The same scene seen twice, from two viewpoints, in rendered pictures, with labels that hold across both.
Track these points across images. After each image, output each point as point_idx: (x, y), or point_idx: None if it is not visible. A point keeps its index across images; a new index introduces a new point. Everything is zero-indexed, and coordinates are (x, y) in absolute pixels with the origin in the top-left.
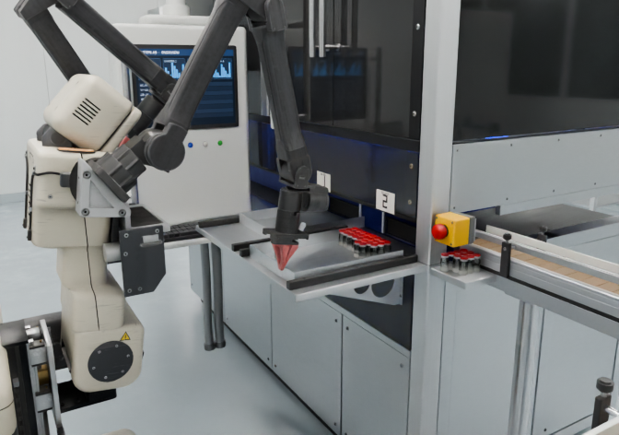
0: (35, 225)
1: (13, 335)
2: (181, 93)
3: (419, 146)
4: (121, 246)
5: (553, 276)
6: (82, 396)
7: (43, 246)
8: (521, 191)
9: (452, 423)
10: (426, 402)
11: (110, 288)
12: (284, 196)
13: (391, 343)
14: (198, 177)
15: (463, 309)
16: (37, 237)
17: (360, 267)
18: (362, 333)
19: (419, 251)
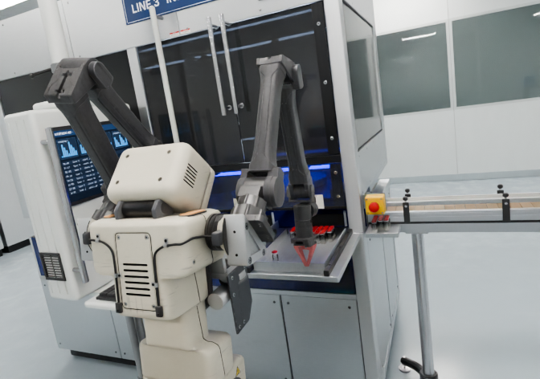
0: (166, 299)
1: None
2: (271, 143)
3: (340, 157)
4: (231, 289)
5: (441, 212)
6: None
7: (176, 316)
8: (371, 175)
9: (378, 331)
10: (374, 323)
11: (217, 334)
12: (303, 210)
13: (337, 295)
14: None
15: (371, 254)
16: (170, 310)
17: (341, 246)
18: (304, 300)
19: (353, 226)
